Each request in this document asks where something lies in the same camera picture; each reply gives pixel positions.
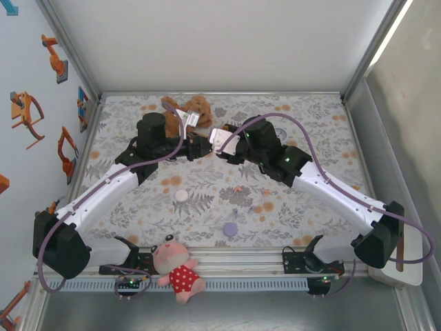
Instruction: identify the brown teddy bear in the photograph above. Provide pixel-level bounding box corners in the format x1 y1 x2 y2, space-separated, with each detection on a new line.
161 94 214 139

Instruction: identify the floral patterned table mat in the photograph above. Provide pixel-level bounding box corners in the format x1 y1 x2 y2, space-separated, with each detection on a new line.
67 93 376 249

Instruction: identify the pink plush pig toy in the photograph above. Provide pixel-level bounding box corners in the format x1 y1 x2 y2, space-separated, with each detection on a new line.
150 233 207 305

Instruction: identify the white tissue box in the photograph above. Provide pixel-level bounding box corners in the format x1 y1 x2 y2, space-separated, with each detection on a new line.
367 223 423 287

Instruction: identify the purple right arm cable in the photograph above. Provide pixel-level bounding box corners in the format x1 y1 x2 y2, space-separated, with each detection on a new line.
220 112 435 300

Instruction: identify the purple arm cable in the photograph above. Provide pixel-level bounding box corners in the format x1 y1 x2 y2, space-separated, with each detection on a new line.
36 126 189 301
220 112 435 300

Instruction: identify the thin aluminium frame rail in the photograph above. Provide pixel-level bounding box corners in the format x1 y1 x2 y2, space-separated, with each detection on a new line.
98 90 345 98

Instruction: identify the aluminium side frame rail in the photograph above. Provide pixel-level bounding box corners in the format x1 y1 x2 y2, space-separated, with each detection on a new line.
342 98 387 221
63 99 104 242

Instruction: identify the blue conveyor wall sticker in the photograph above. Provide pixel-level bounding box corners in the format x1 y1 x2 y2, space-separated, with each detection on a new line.
76 86 91 134

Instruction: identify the wide aluminium frame rail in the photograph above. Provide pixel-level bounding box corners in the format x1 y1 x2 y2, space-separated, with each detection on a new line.
32 246 371 279

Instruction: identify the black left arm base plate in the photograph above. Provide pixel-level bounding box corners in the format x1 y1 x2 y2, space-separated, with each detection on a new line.
99 236 154 277

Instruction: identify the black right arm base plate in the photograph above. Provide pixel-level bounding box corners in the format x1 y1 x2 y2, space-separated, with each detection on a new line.
281 234 345 277

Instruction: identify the white slotted cable duct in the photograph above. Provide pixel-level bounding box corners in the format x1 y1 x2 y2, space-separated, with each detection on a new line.
46 278 310 293

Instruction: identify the aluminium frame post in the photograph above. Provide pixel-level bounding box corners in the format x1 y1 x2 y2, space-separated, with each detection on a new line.
339 0 414 104
34 0 104 104

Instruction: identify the orange gripper claw wall sticker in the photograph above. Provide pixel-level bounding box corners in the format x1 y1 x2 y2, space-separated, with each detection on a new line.
9 91 46 151

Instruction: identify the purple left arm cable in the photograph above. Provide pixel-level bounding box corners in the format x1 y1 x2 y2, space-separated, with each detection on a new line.
36 126 189 301

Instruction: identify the blue machine wall sticker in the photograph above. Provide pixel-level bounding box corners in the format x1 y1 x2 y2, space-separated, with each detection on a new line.
0 0 20 17

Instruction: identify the orange crane wall sticker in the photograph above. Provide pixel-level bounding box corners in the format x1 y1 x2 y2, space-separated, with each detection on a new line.
0 281 32 331

